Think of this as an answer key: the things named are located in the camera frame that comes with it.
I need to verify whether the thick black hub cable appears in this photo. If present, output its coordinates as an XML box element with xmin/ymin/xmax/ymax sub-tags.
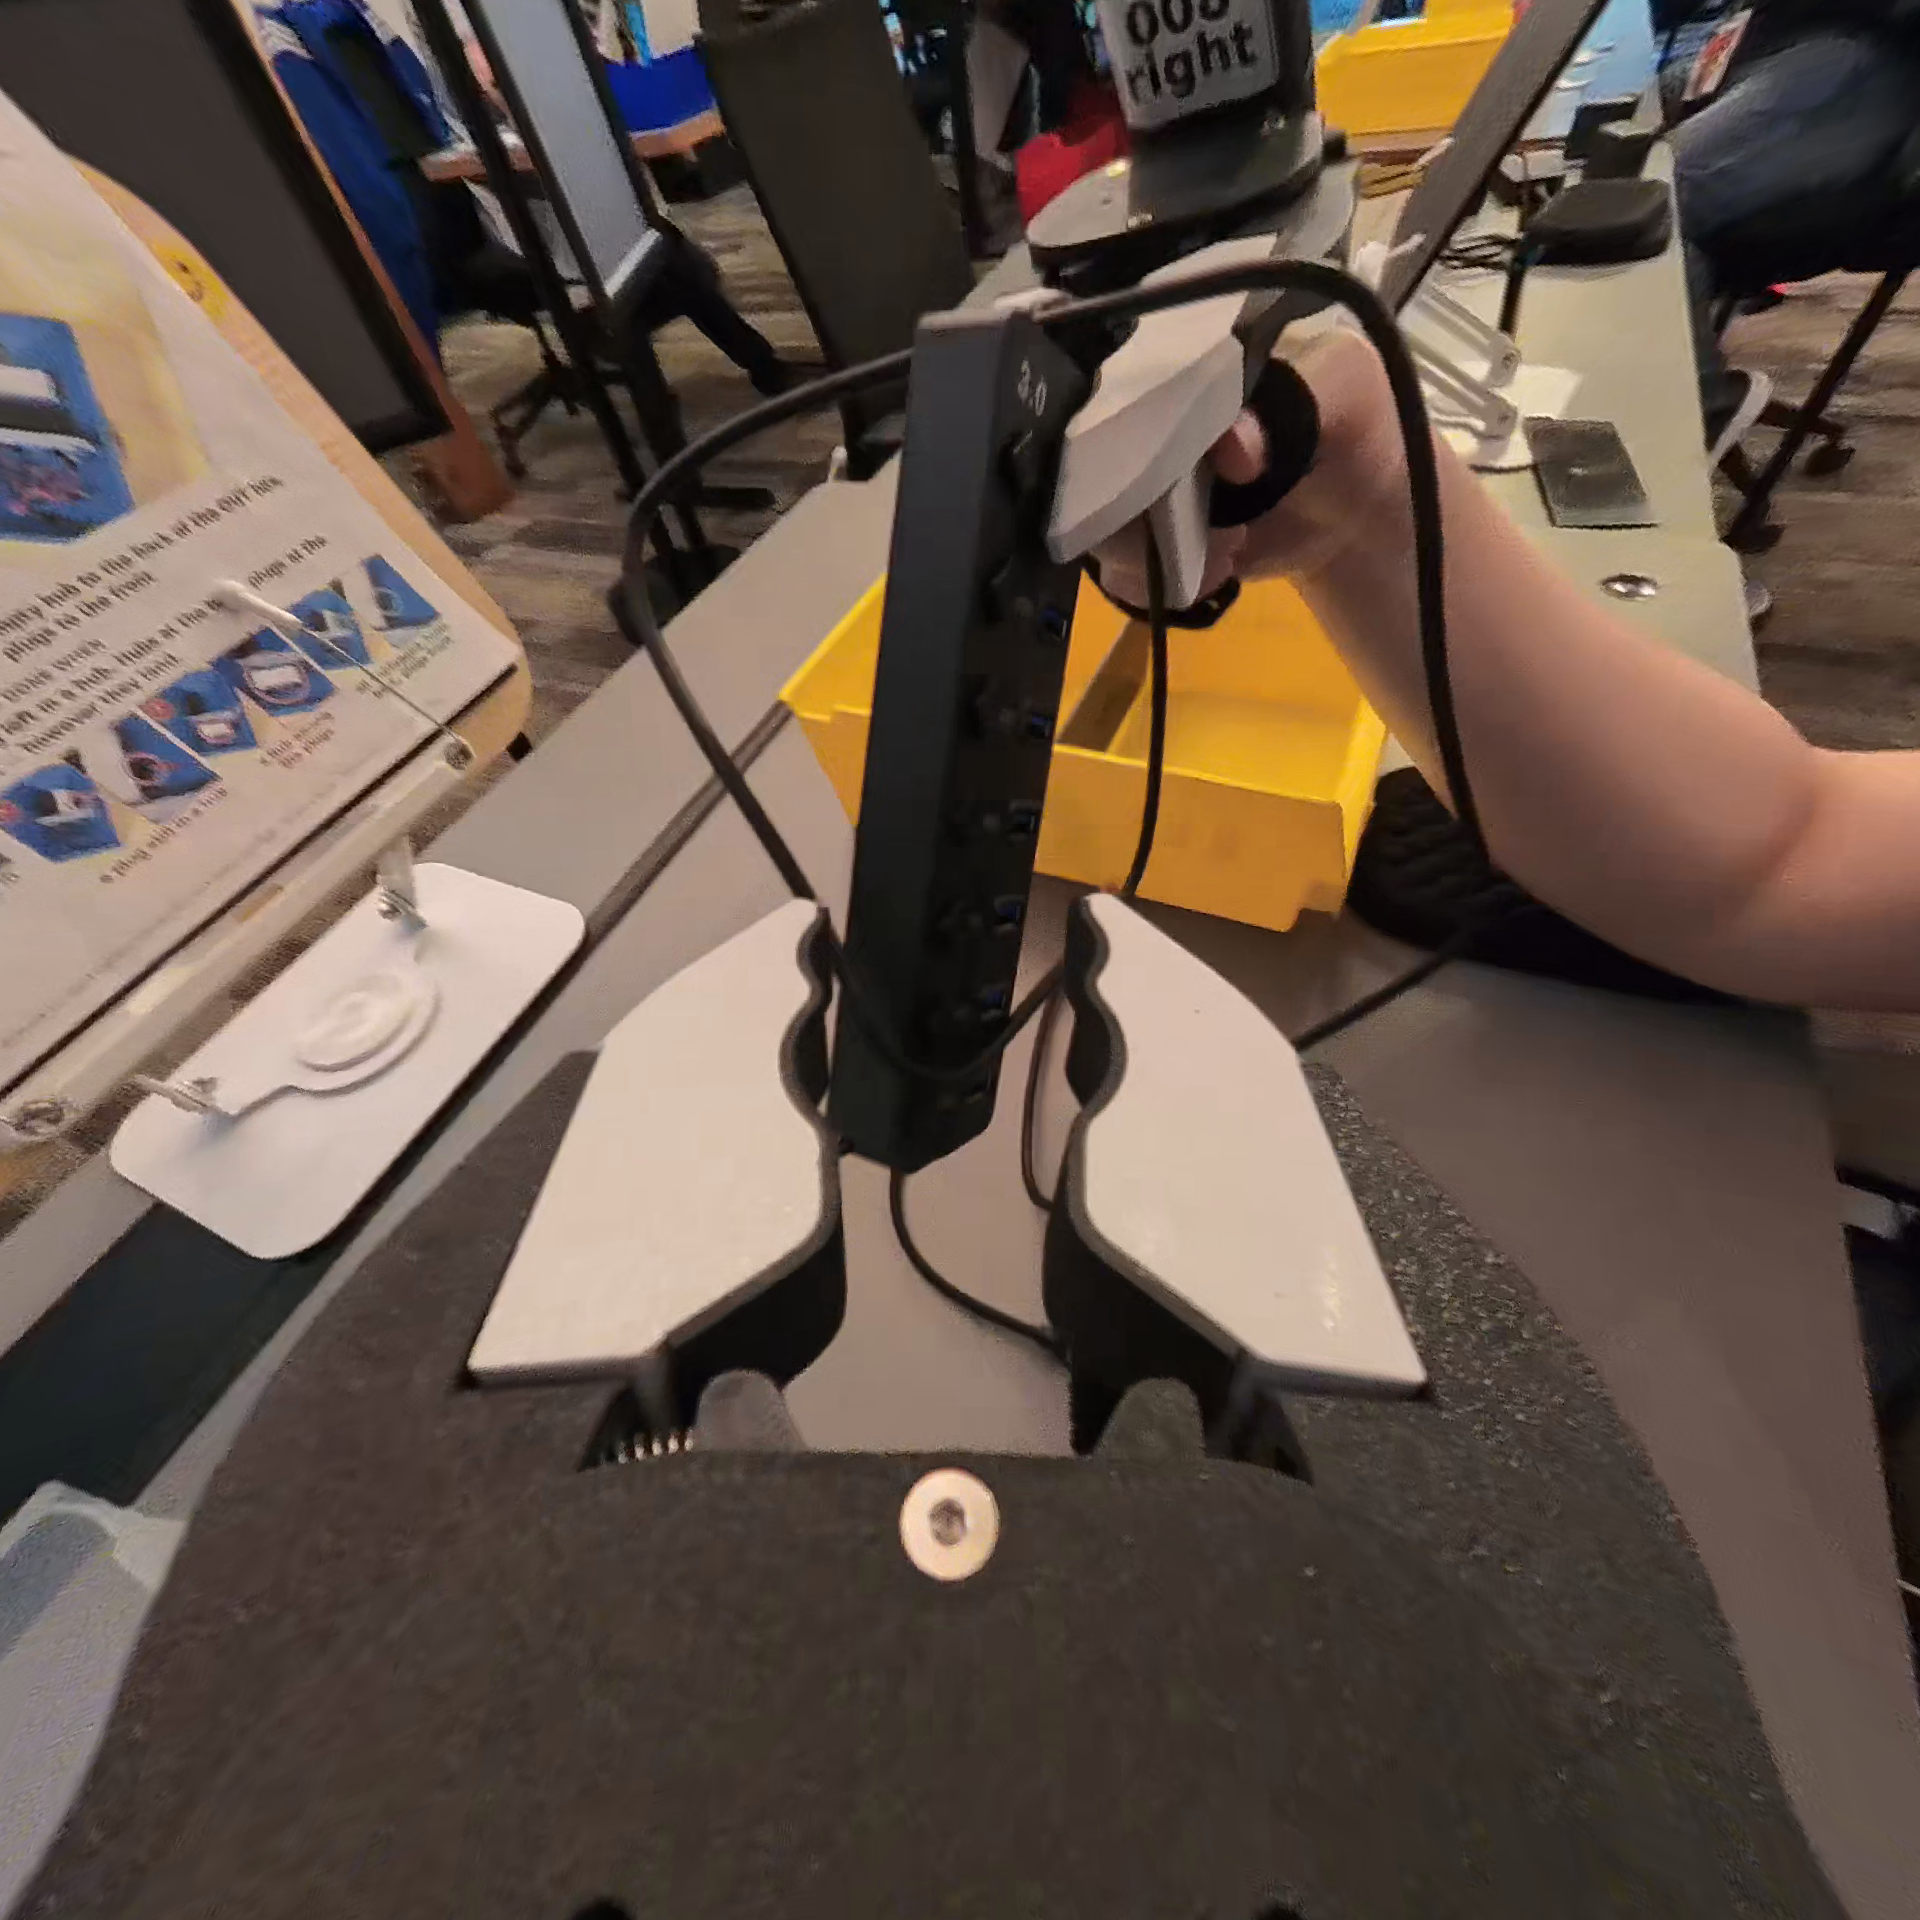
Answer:
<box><xmin>620</xmin><ymin>256</ymin><xmax>1489</xmax><ymax>1053</ymax></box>

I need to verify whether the black USB hub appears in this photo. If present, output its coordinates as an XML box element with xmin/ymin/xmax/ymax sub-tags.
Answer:
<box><xmin>827</xmin><ymin>293</ymin><xmax>1096</xmax><ymax>1180</ymax></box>

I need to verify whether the black office chair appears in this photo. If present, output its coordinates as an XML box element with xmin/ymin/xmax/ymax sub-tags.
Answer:
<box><xmin>1702</xmin><ymin>256</ymin><xmax>1920</xmax><ymax>563</ymax></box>
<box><xmin>696</xmin><ymin>0</ymin><xmax>981</xmax><ymax>469</ymax></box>

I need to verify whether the grey laptop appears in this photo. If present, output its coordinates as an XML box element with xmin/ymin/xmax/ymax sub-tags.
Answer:
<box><xmin>1366</xmin><ymin>0</ymin><xmax>1622</xmax><ymax>307</ymax></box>

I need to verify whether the grey table plate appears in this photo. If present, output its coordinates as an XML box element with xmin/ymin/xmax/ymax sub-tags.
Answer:
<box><xmin>1523</xmin><ymin>412</ymin><xmax>1661</xmax><ymax>531</ymax></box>

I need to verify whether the blue jacket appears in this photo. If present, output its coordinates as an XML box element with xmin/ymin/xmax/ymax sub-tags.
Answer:
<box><xmin>253</xmin><ymin>0</ymin><xmax>449</xmax><ymax>339</ymax></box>

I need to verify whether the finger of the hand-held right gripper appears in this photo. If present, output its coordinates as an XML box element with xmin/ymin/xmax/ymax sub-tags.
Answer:
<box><xmin>1037</xmin><ymin>293</ymin><xmax>1257</xmax><ymax>563</ymax></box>

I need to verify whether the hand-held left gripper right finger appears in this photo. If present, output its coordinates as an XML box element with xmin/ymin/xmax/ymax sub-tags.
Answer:
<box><xmin>1037</xmin><ymin>887</ymin><xmax>1433</xmax><ymax>1446</ymax></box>

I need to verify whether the silver laptop stand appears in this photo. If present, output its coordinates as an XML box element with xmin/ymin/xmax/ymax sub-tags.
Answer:
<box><xmin>1352</xmin><ymin>243</ymin><xmax>1523</xmax><ymax>428</ymax></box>

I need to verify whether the person's right forearm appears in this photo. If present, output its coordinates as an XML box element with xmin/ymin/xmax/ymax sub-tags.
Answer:
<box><xmin>1323</xmin><ymin>450</ymin><xmax>1920</xmax><ymax>1008</ymax></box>

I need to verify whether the black quilted cushion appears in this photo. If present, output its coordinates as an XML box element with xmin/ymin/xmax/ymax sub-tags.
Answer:
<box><xmin>1345</xmin><ymin>769</ymin><xmax>1716</xmax><ymax>1005</ymax></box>

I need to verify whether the instruction poster board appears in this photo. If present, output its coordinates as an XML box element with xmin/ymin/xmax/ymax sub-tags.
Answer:
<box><xmin>0</xmin><ymin>92</ymin><xmax>535</xmax><ymax>1101</ymax></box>

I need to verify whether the yellow plastic bin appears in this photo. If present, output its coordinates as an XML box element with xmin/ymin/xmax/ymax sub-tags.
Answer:
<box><xmin>779</xmin><ymin>564</ymin><xmax>1392</xmax><ymax>933</ymax></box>
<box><xmin>1313</xmin><ymin>14</ymin><xmax>1523</xmax><ymax>139</ymax></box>

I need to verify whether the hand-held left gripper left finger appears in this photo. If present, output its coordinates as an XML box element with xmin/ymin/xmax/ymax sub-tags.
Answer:
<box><xmin>467</xmin><ymin>902</ymin><xmax>855</xmax><ymax>1446</ymax></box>

